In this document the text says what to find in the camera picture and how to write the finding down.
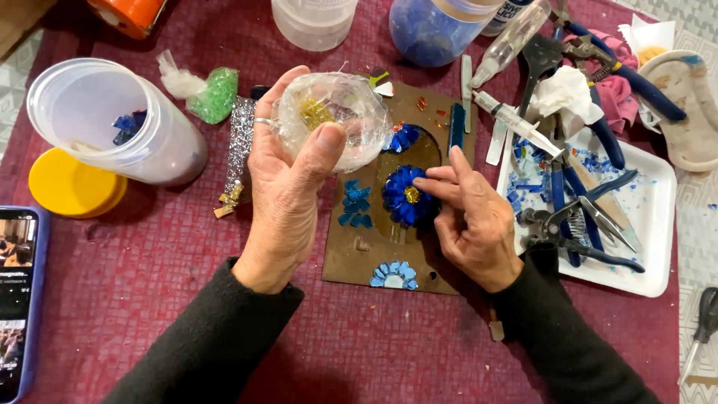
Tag black plastic spatula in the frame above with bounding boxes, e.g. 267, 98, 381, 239
516, 34, 564, 121

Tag white glue bottle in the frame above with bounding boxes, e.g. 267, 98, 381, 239
481, 0, 535, 38

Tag scattered blue glass shards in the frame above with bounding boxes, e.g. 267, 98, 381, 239
506, 137, 658, 271

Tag orange container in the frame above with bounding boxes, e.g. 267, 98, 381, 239
86, 0, 168, 40

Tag jar of blue glass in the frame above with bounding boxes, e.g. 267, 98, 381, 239
389, 0, 506, 68

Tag silver textured glass strip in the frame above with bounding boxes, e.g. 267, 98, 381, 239
223, 97, 258, 195

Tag bag of green glass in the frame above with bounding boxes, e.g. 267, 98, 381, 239
157, 50, 240, 125

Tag translucent white container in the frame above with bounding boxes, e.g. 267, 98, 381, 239
271, 0, 359, 52

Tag black green white glass pieces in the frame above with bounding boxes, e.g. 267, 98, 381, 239
368, 67, 395, 98

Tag white foam tray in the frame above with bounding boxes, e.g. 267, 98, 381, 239
496, 126, 678, 298

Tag blue glass pieces in jar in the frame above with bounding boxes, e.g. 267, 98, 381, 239
111, 109, 148, 147

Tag dark red table mat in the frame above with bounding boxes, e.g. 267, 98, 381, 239
0, 0, 681, 404

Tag person's left hand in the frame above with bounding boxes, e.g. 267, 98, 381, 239
231, 65, 349, 295

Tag blue pliers with yellow band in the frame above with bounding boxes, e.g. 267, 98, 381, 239
561, 21, 688, 170

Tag gold mirror pieces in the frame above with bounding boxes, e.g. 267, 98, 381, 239
213, 180, 245, 219

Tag yellow plastic lid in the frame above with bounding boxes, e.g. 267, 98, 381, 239
28, 147, 129, 220

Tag clear plastic syringe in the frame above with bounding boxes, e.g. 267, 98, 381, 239
473, 90, 565, 161

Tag blue-handled nippers with spring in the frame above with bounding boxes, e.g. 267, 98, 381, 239
519, 168, 647, 275

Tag blue-handled wheeled nippers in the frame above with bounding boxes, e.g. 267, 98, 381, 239
547, 130, 605, 268

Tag brown wooden board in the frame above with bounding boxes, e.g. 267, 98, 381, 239
321, 79, 479, 296

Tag black-handled scissors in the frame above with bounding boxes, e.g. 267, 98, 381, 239
678, 287, 718, 387

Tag clear squeeze bottle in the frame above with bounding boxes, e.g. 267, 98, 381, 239
469, 0, 553, 89

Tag smartphone in blue case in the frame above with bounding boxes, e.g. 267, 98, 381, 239
0, 206, 50, 404

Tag long white stick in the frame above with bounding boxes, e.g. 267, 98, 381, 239
460, 54, 473, 134

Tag light blue glass flower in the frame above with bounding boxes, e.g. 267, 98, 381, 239
369, 260, 419, 291

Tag group of teal glass pieces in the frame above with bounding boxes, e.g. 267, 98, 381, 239
338, 178, 374, 229

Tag person's right hand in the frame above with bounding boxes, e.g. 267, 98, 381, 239
412, 146, 525, 294

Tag pink cloth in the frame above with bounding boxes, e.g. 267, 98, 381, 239
564, 29, 641, 134

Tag clear bag of yellow glass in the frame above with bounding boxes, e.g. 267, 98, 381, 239
271, 72, 393, 174

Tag blue glass half flower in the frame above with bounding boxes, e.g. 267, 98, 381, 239
383, 123, 421, 154

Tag blue glass strip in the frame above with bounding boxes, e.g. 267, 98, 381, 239
449, 102, 466, 151

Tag clear plastic jar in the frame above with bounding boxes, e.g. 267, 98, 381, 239
26, 58, 208, 187

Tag wooden stick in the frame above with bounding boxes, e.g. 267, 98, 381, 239
568, 150, 644, 254

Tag white oval dish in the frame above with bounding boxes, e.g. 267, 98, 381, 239
638, 49, 718, 172

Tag dark blue glass flower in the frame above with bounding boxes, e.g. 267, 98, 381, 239
381, 164, 442, 229

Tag white paper with yellow sponge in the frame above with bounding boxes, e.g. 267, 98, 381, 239
617, 14, 677, 69

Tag crumpled white tissue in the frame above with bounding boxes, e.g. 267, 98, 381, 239
527, 66, 605, 139

